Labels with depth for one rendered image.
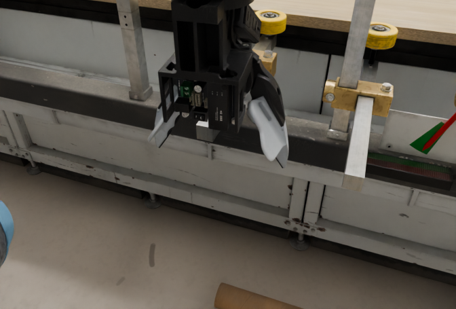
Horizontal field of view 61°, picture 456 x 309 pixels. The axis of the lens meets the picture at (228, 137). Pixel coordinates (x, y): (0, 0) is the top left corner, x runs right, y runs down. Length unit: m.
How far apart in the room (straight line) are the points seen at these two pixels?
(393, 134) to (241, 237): 0.87
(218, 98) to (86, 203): 1.51
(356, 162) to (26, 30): 1.19
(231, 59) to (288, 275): 1.21
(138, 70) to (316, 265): 0.96
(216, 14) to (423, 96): 0.86
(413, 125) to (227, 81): 0.61
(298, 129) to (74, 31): 0.80
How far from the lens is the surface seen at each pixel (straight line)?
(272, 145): 0.39
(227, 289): 1.35
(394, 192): 1.03
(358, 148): 0.69
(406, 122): 0.88
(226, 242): 1.57
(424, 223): 1.42
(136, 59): 0.99
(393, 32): 0.94
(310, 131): 0.92
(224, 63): 0.34
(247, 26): 0.37
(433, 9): 1.16
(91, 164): 1.73
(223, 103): 0.33
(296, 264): 1.53
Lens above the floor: 1.23
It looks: 37 degrees down
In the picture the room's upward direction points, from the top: straight up
